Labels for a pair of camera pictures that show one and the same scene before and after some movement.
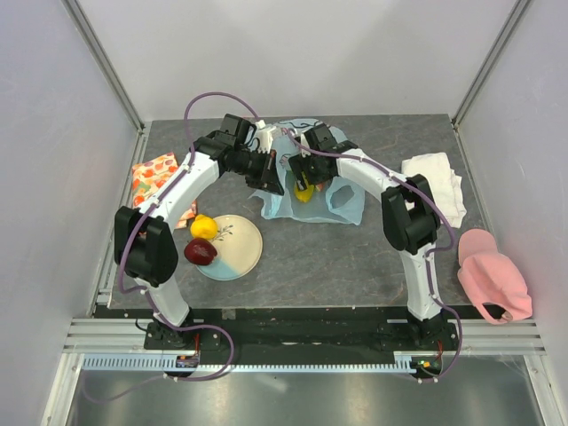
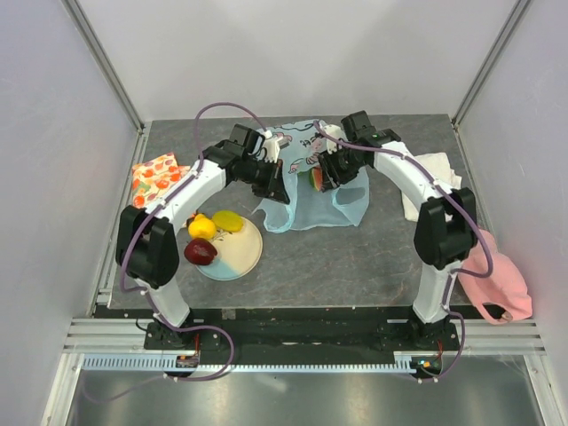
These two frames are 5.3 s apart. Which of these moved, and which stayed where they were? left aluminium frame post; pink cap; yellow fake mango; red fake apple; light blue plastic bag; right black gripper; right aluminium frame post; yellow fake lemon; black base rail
Moved: yellow fake mango; right black gripper; light blue plastic bag
Stayed: right aluminium frame post; left aluminium frame post; pink cap; red fake apple; black base rail; yellow fake lemon
